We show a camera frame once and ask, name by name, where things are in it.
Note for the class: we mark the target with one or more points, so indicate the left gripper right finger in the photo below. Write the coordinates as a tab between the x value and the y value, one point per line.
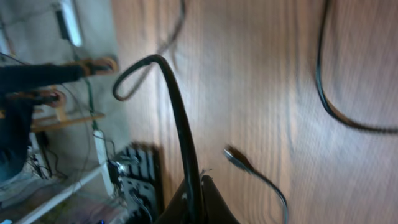
217	211

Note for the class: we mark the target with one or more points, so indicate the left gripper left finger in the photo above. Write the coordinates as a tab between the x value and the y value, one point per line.
177	211

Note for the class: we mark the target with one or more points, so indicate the white power strip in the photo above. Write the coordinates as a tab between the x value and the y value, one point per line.
102	155

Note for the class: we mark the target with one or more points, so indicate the white shelf frame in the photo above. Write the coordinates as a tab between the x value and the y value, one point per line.
63	195

